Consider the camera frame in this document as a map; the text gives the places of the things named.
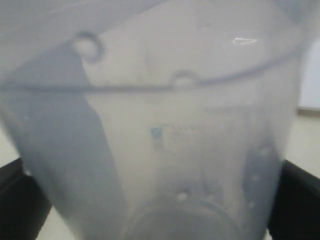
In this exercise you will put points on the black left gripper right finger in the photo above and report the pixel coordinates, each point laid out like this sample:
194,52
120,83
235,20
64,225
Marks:
296,210

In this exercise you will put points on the clear tall plastic container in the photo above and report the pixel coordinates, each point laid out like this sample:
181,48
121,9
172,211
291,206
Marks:
154,119

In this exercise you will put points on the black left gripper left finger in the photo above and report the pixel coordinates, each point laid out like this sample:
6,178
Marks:
24,207

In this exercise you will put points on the white rectangular plastic tray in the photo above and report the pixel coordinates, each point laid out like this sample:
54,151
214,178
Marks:
310,87

